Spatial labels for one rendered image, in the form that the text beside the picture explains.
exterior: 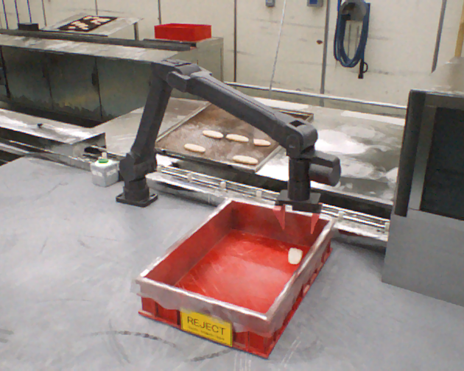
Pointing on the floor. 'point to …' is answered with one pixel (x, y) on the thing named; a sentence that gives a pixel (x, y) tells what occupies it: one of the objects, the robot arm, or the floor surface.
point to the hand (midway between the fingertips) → (297, 228)
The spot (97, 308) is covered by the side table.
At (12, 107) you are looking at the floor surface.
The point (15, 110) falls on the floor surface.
